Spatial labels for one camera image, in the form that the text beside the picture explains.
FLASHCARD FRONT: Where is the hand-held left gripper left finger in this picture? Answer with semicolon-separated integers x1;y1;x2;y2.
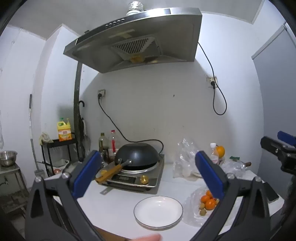
25;150;109;241

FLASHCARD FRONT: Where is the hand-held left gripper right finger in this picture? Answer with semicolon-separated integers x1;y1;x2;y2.
190;150;271;241

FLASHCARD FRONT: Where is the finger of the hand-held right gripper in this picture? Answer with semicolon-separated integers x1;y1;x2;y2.
277;131;296;147
260;136;296;173

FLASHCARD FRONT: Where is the printed clear plastic bag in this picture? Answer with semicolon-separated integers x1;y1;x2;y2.
182;185;226;227

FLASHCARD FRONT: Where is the white plate with dark rim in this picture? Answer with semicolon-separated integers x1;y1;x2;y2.
133;196;184;229

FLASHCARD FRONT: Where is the person's left hand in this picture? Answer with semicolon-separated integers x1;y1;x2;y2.
126;234;162;241

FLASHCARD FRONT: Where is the clear water bottle red label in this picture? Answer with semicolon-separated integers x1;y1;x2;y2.
209;143;219;165

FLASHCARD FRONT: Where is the crumpled clear plastic bag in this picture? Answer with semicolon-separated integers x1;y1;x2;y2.
220;160;247;178

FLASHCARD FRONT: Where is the cooking oil bottle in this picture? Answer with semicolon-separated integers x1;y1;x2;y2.
99;133;107;154

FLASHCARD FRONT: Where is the flat black object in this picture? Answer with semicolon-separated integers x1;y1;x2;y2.
262;182;280;204

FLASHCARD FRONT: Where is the red-capped sauce bottle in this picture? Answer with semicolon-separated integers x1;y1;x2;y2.
110;130;117;156

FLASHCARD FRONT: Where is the black metal rack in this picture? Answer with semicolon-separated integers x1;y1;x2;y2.
41;132;79;178

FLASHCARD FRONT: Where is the black umbrella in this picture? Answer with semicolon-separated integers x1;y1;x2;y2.
78;100;86;163

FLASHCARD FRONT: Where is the yellow detergent bottle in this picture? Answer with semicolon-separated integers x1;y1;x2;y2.
57;118;73;142

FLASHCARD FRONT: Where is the pale cloth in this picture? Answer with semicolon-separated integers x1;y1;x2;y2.
39;132;54;146

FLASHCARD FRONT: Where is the grey door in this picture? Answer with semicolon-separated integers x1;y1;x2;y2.
252;22;296;139

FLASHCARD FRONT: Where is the steel induction cooker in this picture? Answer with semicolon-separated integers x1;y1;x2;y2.
99;154;165;194

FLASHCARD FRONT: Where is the metal stool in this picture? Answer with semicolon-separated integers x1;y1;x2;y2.
0;162;29;207

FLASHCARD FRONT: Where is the steel bowl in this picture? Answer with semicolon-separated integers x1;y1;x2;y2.
0;151;18;167

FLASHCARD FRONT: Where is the dark vertical pipe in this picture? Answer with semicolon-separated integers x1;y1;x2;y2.
73;62;83;139

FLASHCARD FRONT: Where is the steel range hood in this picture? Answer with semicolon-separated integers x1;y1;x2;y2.
63;7;203;74

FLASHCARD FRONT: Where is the black wok with wooden handle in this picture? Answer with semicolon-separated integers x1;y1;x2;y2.
95;143;161;184

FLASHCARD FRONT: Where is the black cooker cable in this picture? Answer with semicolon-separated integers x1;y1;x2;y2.
98;96;164;155

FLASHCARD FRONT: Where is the black range hood cable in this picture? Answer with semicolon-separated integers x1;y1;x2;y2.
197;42;227;115

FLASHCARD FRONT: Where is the mop with grey handle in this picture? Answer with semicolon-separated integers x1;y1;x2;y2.
29;94;44;179

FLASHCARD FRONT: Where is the foil exhaust duct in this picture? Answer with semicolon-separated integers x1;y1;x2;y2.
126;1;145;16

